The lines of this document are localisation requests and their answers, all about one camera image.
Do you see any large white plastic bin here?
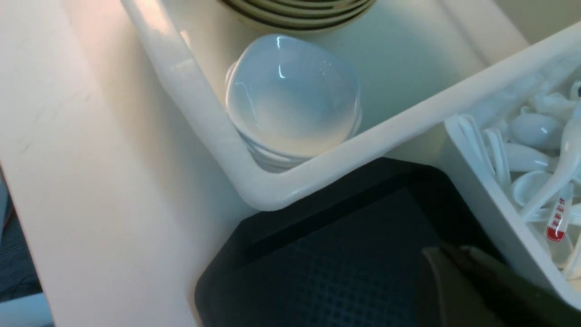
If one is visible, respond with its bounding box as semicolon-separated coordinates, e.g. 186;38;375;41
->
122;0;580;211

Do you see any small white plastic bin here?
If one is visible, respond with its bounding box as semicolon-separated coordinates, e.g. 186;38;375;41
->
438;46;580;310

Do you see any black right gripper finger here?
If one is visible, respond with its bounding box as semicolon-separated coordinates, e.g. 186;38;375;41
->
415;244;581;327

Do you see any white spoon red label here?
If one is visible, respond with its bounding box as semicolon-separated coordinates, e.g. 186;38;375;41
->
546;182;574;243

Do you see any black serving tray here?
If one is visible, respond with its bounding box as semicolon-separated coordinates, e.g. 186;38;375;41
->
194;158;502;327

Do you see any stack of yellow bowls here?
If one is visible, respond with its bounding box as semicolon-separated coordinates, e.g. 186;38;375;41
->
218;0;376;35

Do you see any white square dishes stack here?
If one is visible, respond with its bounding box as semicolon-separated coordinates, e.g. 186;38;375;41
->
225;35;362;173

